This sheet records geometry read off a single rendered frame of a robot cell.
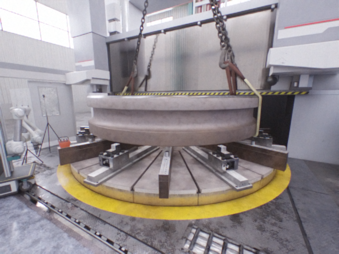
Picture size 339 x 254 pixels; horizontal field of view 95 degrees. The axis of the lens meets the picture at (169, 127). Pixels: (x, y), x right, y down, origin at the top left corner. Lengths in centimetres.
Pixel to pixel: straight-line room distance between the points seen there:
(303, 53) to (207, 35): 311
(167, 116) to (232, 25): 380
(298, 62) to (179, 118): 223
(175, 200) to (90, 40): 585
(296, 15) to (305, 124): 280
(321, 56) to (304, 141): 274
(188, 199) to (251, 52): 439
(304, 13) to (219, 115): 233
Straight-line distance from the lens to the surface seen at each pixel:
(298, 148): 576
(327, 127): 577
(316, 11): 425
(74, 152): 406
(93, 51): 661
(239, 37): 566
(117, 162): 312
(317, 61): 363
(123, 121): 329
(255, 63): 546
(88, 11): 702
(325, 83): 465
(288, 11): 422
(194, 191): 270
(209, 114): 309
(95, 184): 294
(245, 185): 291
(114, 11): 835
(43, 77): 683
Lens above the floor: 176
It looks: 11 degrees down
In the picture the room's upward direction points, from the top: straight up
